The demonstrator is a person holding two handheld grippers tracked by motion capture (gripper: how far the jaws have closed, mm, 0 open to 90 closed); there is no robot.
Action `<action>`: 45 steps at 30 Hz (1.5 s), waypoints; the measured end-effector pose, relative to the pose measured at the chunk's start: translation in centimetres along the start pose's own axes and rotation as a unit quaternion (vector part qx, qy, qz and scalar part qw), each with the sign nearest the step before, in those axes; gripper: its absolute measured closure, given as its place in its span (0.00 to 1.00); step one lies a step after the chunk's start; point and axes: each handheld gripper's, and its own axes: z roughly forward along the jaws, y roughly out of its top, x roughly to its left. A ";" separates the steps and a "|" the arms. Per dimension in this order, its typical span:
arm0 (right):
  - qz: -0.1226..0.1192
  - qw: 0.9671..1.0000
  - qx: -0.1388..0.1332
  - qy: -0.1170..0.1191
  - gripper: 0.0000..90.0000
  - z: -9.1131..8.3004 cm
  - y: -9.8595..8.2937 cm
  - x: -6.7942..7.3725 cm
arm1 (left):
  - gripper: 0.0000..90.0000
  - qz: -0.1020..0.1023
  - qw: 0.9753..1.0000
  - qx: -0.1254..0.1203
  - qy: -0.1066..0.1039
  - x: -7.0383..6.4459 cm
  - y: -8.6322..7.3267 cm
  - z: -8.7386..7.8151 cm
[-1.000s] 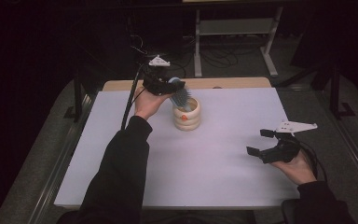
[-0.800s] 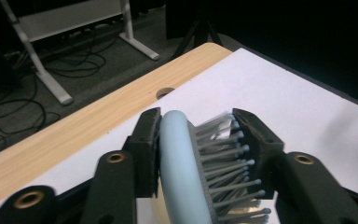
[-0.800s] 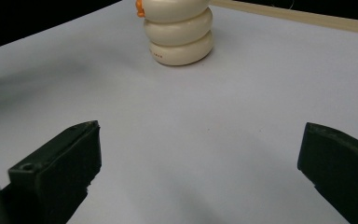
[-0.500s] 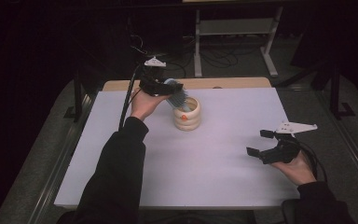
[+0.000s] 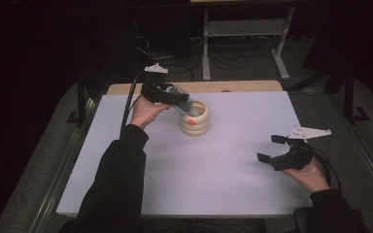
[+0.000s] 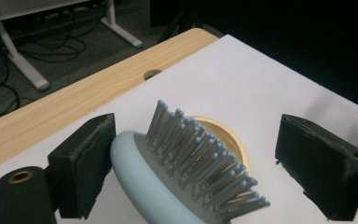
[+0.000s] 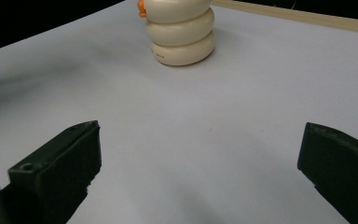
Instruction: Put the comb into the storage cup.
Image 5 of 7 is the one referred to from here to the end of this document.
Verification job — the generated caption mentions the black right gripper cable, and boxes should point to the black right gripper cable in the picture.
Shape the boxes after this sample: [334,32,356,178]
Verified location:
[312,149,343,192]

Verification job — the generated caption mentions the person's left hand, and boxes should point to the person's left hand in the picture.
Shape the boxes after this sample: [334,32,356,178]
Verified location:
[128,94,173,131]

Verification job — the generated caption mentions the person's right hand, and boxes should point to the person's right hand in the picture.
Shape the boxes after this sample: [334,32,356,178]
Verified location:
[282,157,332,195]

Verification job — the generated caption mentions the black metal stand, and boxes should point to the black metal stand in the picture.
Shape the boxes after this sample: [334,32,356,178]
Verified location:
[65,72,95,128]
[342,64,372,126]

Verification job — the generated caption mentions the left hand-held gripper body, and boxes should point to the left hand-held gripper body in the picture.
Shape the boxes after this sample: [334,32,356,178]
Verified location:
[140,62,177,105]

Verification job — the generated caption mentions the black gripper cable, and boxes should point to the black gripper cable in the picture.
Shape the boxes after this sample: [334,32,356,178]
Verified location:
[119,70,148,141]
[312,149,343,192]

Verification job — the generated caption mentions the black floor cables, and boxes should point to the black floor cables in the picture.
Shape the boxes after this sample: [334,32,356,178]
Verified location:
[131,17,273,83]

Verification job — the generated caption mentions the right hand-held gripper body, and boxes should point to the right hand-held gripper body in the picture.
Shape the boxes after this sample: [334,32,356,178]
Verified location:
[271,125,333,172]

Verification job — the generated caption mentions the grey metal table frame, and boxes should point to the grey metal table frame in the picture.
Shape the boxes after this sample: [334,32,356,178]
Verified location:
[201,6,296,82]

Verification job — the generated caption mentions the cream ringed holder cup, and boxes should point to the cream ringed holder cup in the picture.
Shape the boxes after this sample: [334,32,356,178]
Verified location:
[179,99,211,138]

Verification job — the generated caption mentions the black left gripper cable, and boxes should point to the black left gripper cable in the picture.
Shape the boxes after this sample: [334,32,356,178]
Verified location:
[119,70,148,141]

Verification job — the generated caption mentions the light blue hairbrush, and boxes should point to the light blue hairbrush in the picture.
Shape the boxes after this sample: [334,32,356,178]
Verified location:
[164,83,202,118]

